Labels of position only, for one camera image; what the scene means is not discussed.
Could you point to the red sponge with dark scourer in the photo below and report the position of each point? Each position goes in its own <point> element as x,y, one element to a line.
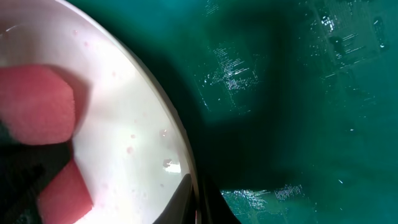
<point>43,105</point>

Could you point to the white plate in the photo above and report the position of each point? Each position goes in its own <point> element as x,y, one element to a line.
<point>130,146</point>

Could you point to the teal plastic tray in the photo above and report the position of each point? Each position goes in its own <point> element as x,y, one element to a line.
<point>290,106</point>

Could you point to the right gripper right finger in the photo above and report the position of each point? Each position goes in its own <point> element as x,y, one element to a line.
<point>213,207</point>

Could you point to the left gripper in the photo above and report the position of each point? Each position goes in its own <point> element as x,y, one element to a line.
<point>25,171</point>

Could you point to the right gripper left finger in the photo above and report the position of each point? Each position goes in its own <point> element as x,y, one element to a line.
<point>181,209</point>

